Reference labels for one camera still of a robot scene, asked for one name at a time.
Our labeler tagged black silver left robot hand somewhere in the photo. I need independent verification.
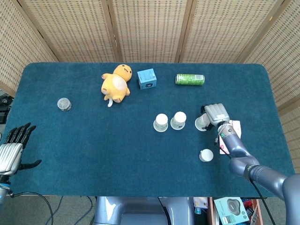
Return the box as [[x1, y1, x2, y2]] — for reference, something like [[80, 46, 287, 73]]
[[0, 122, 42, 177]]

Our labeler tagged light blue speaker box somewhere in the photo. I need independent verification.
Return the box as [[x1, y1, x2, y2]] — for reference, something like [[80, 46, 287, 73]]
[[137, 68, 157, 90]]

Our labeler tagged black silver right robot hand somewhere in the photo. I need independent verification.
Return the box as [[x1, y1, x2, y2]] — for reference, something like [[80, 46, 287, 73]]
[[200, 103, 232, 132]]

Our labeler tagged white pink tissue pack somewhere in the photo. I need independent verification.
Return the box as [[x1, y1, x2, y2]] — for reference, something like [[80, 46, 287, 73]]
[[218, 120, 242, 156]]

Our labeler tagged yellow plush toy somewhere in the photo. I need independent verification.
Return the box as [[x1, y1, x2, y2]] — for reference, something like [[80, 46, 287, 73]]
[[101, 64, 132, 108]]

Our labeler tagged small colourful package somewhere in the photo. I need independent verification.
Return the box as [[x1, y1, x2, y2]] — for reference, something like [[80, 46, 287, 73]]
[[194, 196, 209, 215]]

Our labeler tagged green drink can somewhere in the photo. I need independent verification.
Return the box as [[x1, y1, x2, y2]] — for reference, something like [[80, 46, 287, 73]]
[[174, 73, 206, 86]]

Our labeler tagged woven bamboo screen panel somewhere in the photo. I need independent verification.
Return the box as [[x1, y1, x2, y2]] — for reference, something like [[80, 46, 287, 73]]
[[107, 0, 194, 63], [242, 0, 300, 153], [179, 0, 291, 64], [17, 0, 122, 63], [0, 0, 59, 98]]

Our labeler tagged silver-blue robot torso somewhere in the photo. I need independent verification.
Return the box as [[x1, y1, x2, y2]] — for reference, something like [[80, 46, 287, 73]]
[[93, 196, 195, 225]]

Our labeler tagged teal gadget product box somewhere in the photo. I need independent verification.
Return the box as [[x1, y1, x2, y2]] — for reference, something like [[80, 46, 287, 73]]
[[213, 196, 250, 225]]

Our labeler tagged white floral paper cup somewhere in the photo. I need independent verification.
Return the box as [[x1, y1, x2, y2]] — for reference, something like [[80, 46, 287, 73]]
[[153, 113, 169, 133], [194, 114, 211, 131], [170, 111, 187, 130]]

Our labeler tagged black right hand cable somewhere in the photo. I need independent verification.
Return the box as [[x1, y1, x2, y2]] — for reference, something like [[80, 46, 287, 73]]
[[214, 131, 276, 225]]

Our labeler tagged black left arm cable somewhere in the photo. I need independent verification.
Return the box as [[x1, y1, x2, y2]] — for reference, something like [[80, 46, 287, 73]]
[[8, 191, 54, 225]]

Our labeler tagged wooden storage crate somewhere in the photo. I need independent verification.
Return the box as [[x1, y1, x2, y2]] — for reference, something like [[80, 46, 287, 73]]
[[208, 197, 265, 225]]

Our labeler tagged black equipment pile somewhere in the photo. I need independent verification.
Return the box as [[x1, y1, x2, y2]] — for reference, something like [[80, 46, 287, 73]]
[[0, 92, 14, 125]]

